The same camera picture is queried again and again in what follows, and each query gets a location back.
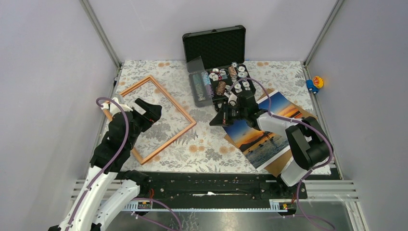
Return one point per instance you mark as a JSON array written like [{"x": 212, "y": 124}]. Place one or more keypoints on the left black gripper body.
[{"x": 142, "y": 122}]

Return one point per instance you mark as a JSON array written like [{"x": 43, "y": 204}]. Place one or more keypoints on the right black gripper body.
[{"x": 236, "y": 113}]

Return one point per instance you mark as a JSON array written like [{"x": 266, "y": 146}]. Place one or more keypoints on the orange wooden picture frame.
[{"x": 192, "y": 122}]

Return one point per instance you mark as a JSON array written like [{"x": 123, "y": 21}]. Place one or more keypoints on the sunset landscape photo print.
[{"x": 261, "y": 148}]

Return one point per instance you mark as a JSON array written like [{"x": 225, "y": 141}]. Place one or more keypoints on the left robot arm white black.
[{"x": 89, "y": 212}]

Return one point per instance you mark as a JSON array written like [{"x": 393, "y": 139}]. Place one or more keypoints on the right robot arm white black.
[{"x": 308, "y": 143}]

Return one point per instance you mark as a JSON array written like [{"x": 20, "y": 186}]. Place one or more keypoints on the purple poker chip stack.
[{"x": 209, "y": 91}]

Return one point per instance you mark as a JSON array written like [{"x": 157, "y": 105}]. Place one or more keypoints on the brown poker chip stack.
[{"x": 220, "y": 89}]

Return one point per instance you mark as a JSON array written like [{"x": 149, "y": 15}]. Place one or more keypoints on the pink poker chip stack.
[{"x": 232, "y": 73}]

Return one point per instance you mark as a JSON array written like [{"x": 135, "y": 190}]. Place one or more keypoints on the blue poker chip stack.
[{"x": 206, "y": 78}]

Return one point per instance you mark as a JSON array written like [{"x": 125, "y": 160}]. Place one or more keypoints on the green poker chip stack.
[{"x": 198, "y": 87}]

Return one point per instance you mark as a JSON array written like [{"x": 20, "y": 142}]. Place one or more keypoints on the black poker chip case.
[{"x": 214, "y": 51}]

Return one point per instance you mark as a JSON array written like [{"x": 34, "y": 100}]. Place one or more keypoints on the blue yellow toy car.
[{"x": 315, "y": 84}]

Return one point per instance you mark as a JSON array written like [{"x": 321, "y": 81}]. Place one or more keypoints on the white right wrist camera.
[{"x": 232, "y": 98}]

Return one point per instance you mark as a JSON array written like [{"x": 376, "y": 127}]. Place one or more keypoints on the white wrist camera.
[
  {"x": 232, "y": 98},
  {"x": 114, "y": 108}
]

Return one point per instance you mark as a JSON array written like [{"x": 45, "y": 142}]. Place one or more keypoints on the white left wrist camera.
[{"x": 114, "y": 108}]

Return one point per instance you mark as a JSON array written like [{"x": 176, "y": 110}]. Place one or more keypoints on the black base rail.
[{"x": 218, "y": 190}]

